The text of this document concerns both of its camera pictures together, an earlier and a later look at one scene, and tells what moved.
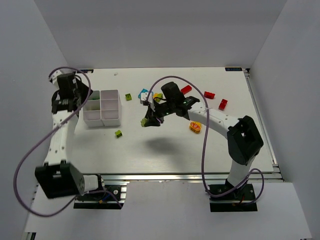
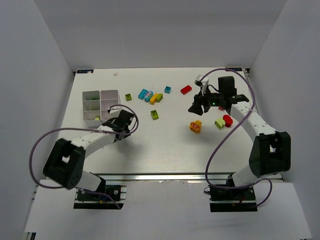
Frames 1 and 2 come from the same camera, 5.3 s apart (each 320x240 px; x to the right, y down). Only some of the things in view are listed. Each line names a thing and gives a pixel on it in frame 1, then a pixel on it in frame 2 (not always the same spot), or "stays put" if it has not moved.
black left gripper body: [83, 91] to [110, 122]
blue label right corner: [233, 69] stays put
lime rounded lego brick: [160, 95] stays put
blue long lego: [143, 90] stays put
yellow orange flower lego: [195, 126] stays put
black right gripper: [155, 113] to [200, 102]
